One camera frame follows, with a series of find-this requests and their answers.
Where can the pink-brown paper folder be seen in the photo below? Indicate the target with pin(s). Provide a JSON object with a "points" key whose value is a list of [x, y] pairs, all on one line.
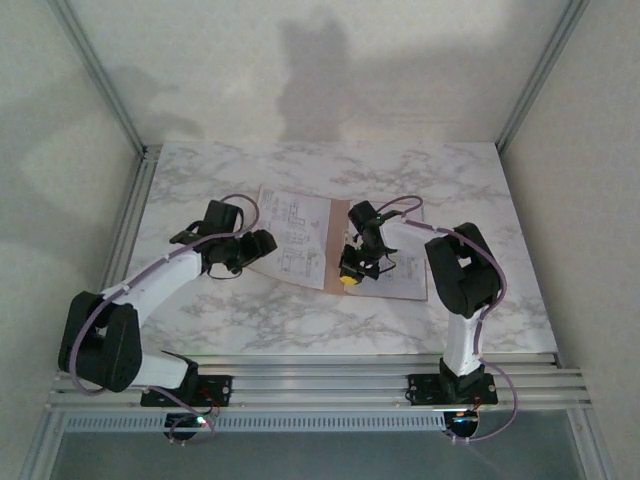
{"points": [[334, 250]]}

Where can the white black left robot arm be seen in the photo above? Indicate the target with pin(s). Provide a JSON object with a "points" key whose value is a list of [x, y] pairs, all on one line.
{"points": [[160, 280]]}

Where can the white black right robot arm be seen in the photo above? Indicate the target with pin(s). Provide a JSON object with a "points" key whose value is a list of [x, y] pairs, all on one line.
{"points": [[462, 345]]}

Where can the black controller board with light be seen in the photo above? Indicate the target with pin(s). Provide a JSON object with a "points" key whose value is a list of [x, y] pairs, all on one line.
{"points": [[462, 425], [182, 425]]}

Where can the aluminium side rail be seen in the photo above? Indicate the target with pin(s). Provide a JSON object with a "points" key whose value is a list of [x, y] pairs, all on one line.
{"points": [[140, 190]]}

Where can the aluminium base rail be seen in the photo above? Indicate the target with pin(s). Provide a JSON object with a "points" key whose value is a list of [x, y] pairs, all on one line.
{"points": [[320, 385]]}

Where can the aluminium frame post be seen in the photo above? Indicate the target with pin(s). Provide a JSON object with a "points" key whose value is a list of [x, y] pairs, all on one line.
{"points": [[100, 75], [542, 75]]}

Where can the aluminium frame leg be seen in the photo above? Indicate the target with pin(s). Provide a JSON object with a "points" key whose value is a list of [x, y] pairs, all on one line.
{"points": [[37, 462], [595, 450]]}

